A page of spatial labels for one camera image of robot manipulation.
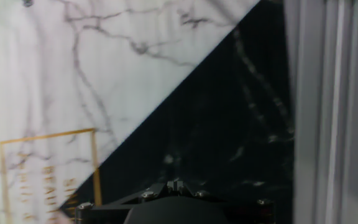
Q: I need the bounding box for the marble pink black tablecloth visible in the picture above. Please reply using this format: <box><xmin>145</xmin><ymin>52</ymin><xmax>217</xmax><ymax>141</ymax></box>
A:
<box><xmin>0</xmin><ymin>0</ymin><xmax>295</xmax><ymax>224</ymax></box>

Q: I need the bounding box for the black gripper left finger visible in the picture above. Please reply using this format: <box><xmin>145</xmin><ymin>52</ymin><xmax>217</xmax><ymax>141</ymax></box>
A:
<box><xmin>75</xmin><ymin>180</ymin><xmax>177</xmax><ymax>224</ymax></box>

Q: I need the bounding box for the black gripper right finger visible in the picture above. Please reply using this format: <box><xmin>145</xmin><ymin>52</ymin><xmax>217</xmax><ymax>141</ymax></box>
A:
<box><xmin>176</xmin><ymin>180</ymin><xmax>275</xmax><ymax>224</ymax></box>

